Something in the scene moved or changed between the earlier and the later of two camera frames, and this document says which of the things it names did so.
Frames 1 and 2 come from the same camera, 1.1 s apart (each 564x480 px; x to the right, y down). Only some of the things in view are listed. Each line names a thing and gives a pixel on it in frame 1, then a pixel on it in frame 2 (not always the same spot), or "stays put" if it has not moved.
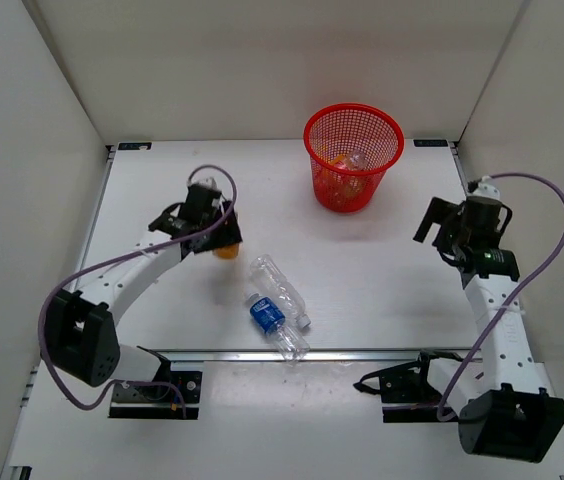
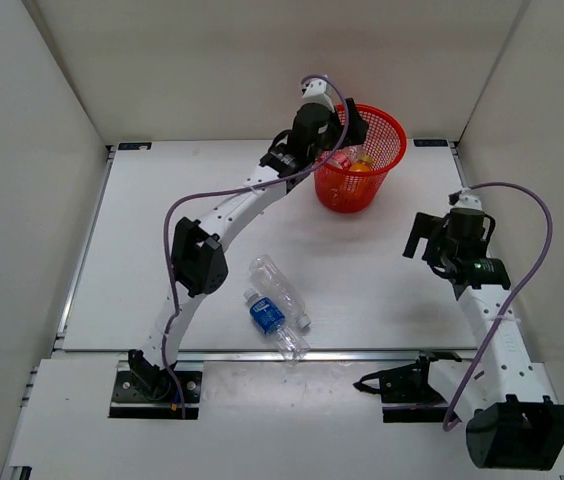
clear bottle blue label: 271,320 stays put
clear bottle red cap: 356,160 -> 343,159
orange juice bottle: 229,252 -> 362,165
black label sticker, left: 134,145 stays put
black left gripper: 229,234 -> 358,127
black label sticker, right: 430,143 stays put
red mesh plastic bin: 351,146 stays put
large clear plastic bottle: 267,279 stays put
